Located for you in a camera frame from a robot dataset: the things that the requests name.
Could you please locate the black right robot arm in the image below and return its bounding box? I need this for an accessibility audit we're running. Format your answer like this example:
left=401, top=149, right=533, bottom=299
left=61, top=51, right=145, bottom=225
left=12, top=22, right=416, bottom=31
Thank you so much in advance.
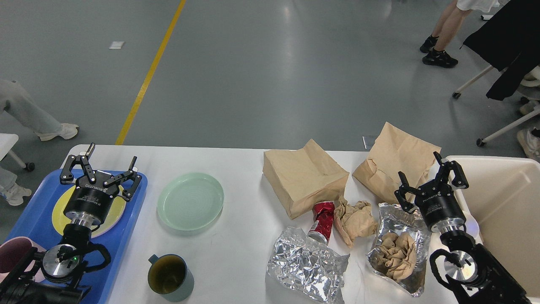
left=394, top=152, right=531, bottom=304

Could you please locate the white table at left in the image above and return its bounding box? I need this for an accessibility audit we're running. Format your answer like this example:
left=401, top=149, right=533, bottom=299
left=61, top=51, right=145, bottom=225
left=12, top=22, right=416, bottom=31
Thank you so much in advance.
left=0, top=133, right=35, bottom=172

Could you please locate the beige plastic bin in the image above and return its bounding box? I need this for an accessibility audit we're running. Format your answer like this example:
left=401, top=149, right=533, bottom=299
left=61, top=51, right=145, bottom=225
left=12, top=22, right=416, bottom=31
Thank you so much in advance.
left=448, top=156, right=540, bottom=304

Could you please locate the white sneaker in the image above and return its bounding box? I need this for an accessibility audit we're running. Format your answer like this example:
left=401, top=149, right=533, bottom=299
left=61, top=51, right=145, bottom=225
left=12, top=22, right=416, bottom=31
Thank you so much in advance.
left=0, top=167, right=32, bottom=206
left=517, top=127, right=540, bottom=163

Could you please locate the white rolling chair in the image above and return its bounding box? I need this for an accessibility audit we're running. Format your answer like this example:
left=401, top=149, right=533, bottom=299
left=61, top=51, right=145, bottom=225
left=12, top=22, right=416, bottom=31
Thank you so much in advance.
left=452, top=64, right=540, bottom=147

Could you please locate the crumpled foil sheet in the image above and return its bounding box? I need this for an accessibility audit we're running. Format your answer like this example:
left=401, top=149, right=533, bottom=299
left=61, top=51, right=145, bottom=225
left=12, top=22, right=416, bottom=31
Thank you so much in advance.
left=266, top=226, right=350, bottom=304

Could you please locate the dark teal mug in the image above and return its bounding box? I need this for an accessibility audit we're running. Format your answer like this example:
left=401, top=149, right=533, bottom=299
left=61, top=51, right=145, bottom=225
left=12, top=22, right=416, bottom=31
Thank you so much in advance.
left=147, top=254, right=194, bottom=302

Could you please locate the white sneaker at left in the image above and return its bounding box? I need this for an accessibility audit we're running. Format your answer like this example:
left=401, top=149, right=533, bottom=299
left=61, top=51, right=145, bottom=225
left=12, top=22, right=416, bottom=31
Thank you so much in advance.
left=0, top=167, right=32, bottom=206

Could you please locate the blue plastic tray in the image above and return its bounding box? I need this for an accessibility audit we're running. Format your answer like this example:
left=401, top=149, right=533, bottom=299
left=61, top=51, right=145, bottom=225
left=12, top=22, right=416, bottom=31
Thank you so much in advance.
left=5, top=169, right=147, bottom=304

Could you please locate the brown paper bag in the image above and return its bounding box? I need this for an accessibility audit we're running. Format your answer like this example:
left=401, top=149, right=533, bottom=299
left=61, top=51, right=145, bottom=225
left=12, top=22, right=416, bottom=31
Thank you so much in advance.
left=263, top=140, right=349, bottom=220
left=352, top=122, right=441, bottom=204

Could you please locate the white sneaker at right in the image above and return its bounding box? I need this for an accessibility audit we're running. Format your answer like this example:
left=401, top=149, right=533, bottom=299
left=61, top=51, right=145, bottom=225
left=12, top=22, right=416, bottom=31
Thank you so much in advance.
left=517, top=127, right=540, bottom=163

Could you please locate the person with black shoes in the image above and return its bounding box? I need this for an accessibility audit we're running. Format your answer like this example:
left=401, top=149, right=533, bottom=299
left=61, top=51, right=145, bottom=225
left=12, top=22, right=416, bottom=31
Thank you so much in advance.
left=420, top=0, right=498, bottom=68

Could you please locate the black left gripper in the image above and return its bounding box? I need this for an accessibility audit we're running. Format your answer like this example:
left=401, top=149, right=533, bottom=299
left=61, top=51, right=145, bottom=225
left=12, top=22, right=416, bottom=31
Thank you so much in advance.
left=59, top=143, right=142, bottom=225

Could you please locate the person in grey trousers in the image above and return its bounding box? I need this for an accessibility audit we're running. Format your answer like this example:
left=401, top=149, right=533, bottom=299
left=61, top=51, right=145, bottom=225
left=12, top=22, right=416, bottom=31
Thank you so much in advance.
left=0, top=79, right=79, bottom=141

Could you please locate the crushed red can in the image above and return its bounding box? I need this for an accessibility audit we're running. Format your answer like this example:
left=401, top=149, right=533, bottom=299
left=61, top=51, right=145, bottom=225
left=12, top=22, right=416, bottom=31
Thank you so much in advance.
left=307, top=201, right=335, bottom=246

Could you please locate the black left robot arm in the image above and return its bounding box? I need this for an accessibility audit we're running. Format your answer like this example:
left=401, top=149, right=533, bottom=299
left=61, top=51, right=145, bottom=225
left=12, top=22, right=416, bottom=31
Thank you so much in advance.
left=1, top=144, right=143, bottom=304

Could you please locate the crumpled brown paper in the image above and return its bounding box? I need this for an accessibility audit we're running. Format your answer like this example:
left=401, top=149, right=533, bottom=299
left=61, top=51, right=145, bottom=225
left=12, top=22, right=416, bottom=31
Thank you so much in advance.
left=333, top=195, right=378, bottom=248

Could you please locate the black jacket on chair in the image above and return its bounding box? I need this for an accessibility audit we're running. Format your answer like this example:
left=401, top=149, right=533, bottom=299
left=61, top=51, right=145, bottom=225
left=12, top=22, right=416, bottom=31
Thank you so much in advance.
left=464, top=0, right=540, bottom=101

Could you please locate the foil bag with paper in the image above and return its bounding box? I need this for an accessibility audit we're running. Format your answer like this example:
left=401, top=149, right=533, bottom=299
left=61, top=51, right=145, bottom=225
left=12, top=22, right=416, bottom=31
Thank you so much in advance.
left=367, top=203, right=432, bottom=297

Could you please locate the yellow plate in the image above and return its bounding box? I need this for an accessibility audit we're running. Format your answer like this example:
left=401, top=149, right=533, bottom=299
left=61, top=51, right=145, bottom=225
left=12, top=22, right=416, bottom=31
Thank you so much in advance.
left=51, top=185, right=127, bottom=239

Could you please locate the mint green plate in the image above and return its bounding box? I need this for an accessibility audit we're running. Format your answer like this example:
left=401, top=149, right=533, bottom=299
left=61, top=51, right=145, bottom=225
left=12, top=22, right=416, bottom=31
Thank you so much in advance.
left=157, top=172, right=224, bottom=231

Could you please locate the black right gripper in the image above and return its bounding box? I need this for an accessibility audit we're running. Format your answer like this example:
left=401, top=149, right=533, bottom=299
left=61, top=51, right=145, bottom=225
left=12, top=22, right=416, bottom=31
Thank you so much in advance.
left=394, top=152, right=469, bottom=232

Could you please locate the white paper cup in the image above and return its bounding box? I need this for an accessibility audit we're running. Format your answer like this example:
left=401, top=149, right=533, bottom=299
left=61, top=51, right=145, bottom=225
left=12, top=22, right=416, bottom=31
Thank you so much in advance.
left=463, top=211, right=480, bottom=239

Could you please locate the left brown paper bag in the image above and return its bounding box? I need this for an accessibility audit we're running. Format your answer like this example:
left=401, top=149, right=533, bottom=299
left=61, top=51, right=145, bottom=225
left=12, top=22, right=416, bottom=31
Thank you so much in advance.
left=263, top=140, right=349, bottom=220

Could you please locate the right brown paper bag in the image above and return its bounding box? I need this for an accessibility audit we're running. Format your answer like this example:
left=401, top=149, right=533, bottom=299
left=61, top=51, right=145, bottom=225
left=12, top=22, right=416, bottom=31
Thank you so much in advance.
left=352, top=122, right=441, bottom=204

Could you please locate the pink mug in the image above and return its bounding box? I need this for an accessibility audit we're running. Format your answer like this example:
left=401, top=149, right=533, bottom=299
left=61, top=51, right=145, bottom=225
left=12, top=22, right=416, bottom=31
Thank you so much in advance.
left=0, top=236, right=45, bottom=282

